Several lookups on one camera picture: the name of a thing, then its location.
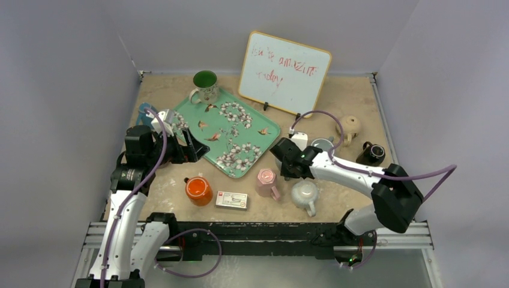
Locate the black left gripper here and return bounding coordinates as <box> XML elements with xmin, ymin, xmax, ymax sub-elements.
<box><xmin>146</xmin><ymin>127</ymin><xmax>208</xmax><ymax>168</ymax></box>

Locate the pink faceted mug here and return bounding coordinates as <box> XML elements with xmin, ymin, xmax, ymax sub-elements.
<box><xmin>256</xmin><ymin>169</ymin><xmax>281</xmax><ymax>201</ymax></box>

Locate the floral mug green inside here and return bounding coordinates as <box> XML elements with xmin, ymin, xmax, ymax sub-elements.
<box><xmin>188</xmin><ymin>70</ymin><xmax>220</xmax><ymax>104</ymax></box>

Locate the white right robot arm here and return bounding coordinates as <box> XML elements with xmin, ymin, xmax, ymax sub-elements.
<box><xmin>270</xmin><ymin>137</ymin><xmax>424</xmax><ymax>244</ymax></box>

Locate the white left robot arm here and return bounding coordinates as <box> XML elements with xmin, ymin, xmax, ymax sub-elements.
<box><xmin>75</xmin><ymin>125</ymin><xmax>210</xmax><ymax>287</ymax></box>

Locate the white speckled mug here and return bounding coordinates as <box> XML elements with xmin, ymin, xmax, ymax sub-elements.
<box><xmin>291</xmin><ymin>180</ymin><xmax>319</xmax><ymax>217</ymax></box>

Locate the grey ribbed mug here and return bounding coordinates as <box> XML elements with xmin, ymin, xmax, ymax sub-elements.
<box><xmin>310</xmin><ymin>138</ymin><xmax>336</xmax><ymax>155</ymax></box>

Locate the orange mug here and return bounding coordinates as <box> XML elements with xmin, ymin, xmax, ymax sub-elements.
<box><xmin>184</xmin><ymin>176</ymin><xmax>213</xmax><ymax>206</ymax></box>

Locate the blue mug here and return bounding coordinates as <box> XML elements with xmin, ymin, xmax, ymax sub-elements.
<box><xmin>135</xmin><ymin>103</ymin><xmax>158</xmax><ymax>129</ymax></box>

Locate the beige mug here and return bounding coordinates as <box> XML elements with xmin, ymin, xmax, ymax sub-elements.
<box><xmin>335</xmin><ymin>115</ymin><xmax>362</xmax><ymax>147</ymax></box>

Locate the black mug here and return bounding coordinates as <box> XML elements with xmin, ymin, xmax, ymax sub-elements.
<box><xmin>355</xmin><ymin>142</ymin><xmax>386</xmax><ymax>167</ymax></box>

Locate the green floral tray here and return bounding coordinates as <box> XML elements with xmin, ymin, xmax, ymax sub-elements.
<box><xmin>172</xmin><ymin>88</ymin><xmax>281</xmax><ymax>178</ymax></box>

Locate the small white cardboard box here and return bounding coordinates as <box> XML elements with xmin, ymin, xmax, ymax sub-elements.
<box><xmin>215</xmin><ymin>191</ymin><xmax>248</xmax><ymax>211</ymax></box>

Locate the yellow framed whiteboard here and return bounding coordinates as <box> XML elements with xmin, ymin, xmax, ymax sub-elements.
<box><xmin>238</xmin><ymin>31</ymin><xmax>332</xmax><ymax>115</ymax></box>

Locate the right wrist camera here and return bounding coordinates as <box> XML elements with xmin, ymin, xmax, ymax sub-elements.
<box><xmin>289</xmin><ymin>129</ymin><xmax>309</xmax><ymax>151</ymax></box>

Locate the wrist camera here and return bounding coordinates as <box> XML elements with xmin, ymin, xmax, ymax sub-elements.
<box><xmin>289</xmin><ymin>129</ymin><xmax>309</xmax><ymax>151</ymax></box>
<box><xmin>151</xmin><ymin>109</ymin><xmax>175</xmax><ymax>136</ymax></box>

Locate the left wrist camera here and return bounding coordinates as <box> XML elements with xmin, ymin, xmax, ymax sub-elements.
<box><xmin>151</xmin><ymin>109</ymin><xmax>175</xmax><ymax>136</ymax></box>

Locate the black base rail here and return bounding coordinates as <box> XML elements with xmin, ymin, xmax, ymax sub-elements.
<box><xmin>83</xmin><ymin>221</ymin><xmax>434</xmax><ymax>263</ymax></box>

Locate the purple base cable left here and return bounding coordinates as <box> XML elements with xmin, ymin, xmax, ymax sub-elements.
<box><xmin>153</xmin><ymin>228</ymin><xmax>223</xmax><ymax>279</ymax></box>

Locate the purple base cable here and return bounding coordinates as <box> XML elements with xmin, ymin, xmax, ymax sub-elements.
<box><xmin>340</xmin><ymin>232</ymin><xmax>379</xmax><ymax>271</ymax></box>
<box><xmin>153</xmin><ymin>228</ymin><xmax>223</xmax><ymax>279</ymax></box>

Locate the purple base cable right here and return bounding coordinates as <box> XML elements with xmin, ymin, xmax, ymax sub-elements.
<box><xmin>340</xmin><ymin>232</ymin><xmax>379</xmax><ymax>271</ymax></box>

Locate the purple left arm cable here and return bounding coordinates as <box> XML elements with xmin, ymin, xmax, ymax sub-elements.
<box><xmin>99</xmin><ymin>107</ymin><xmax>169</xmax><ymax>288</ymax></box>

